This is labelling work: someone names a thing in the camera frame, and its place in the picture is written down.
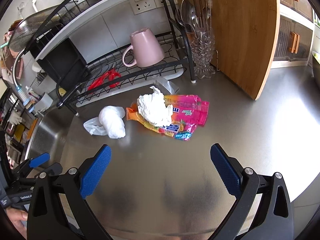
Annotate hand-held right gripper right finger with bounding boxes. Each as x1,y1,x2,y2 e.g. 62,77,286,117
209,143,294,240

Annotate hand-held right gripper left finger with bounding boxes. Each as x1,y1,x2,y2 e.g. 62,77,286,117
26,144,113,240

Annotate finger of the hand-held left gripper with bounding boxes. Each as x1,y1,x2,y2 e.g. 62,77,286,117
11,152,50,178
33,162,63,177

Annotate white plastic bag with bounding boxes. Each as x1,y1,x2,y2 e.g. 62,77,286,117
83,106,126,139

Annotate orange snack wrapper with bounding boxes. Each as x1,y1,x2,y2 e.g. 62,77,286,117
126,106,193,141

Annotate pink snack wrapper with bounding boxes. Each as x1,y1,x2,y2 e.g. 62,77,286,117
164,94,210,127

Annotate white tissue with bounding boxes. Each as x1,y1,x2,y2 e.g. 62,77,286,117
137,86,173,127

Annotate person's left hand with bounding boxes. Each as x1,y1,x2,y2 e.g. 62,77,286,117
5,206,28,238

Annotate stainless steel sink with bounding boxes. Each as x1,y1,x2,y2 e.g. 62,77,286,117
24,106,75,165

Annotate orange cloth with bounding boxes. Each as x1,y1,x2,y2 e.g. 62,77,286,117
26,119,38,139

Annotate assorted colourful shelf packets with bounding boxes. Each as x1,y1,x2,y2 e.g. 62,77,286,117
5,122,33,160

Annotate white glove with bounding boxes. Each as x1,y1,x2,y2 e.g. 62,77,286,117
7,111,23,125

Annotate white toothbrush holder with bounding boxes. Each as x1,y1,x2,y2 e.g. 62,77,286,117
32,92,54,114

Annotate blue white faucet nozzle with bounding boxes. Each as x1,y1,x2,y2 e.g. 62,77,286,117
15,84,35,113

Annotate red scissors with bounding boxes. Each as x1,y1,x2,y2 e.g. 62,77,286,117
87,69,122,92

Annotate curved steel faucet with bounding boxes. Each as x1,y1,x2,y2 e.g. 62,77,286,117
12,49,33,88

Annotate black dish rack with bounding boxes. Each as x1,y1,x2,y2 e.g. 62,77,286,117
29,0,196,117

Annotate clear plastic piece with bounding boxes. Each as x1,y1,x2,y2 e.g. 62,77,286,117
152,76,180,94

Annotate clear glass cutlery holder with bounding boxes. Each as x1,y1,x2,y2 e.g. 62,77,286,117
186,30,216,80

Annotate brown pink hanging towel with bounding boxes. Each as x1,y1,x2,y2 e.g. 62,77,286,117
2,22,24,79

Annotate wooden cutting board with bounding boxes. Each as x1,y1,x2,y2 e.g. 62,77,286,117
172,0,281,101

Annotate steel mesh colander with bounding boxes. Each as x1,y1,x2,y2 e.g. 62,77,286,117
9,5,63,53

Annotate pink mug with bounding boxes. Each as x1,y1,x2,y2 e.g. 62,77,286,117
122,28,165,68

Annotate drawer storage cabinet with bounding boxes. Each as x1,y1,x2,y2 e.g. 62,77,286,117
271,0,315,69

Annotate white plastic tray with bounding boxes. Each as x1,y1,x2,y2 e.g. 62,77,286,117
35,0,160,60

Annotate bundle of steel cutlery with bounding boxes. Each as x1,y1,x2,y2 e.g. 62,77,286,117
175,0,213,34

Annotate black wire shelf rack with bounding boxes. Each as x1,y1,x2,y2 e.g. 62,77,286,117
0,87,33,165

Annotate black wire sink basket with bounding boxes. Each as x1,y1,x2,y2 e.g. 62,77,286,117
32,71,47,87

